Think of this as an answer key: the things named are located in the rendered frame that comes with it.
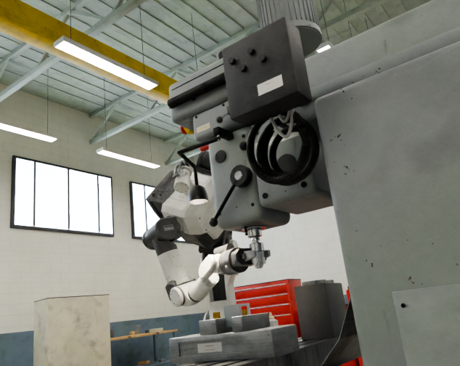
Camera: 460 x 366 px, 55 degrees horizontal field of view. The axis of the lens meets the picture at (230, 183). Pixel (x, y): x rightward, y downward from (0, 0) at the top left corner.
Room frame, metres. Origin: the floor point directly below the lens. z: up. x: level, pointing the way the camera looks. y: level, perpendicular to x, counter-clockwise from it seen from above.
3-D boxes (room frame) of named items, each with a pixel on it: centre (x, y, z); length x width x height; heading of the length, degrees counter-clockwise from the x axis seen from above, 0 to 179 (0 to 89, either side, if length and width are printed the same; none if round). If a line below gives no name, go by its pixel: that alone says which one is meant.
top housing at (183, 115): (1.44, -0.07, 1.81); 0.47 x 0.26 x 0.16; 56
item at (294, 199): (1.33, -0.22, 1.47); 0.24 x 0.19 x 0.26; 146
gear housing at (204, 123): (1.42, -0.10, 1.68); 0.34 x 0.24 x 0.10; 56
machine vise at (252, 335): (1.34, 0.05, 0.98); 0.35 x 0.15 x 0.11; 58
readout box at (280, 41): (1.00, -0.12, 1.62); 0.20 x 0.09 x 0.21; 56
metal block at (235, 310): (1.32, 0.02, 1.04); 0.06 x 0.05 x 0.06; 148
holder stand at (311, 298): (1.72, -0.29, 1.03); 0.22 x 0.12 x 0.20; 153
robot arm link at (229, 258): (1.52, -0.01, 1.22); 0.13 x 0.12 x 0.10; 124
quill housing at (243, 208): (1.44, -0.06, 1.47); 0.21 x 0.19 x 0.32; 146
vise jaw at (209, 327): (1.35, 0.07, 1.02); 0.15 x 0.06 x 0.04; 148
